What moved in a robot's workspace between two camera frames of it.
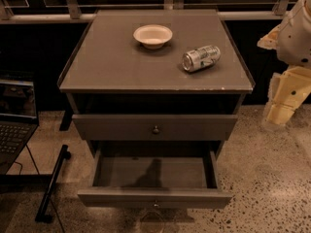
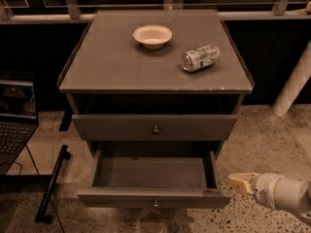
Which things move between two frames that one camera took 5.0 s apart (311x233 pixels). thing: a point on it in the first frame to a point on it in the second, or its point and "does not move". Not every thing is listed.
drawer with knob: x=155 y=175 does not move
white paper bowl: x=154 y=36 does not move
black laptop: x=18 y=122 does not move
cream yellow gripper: x=295 y=40 to x=263 y=188
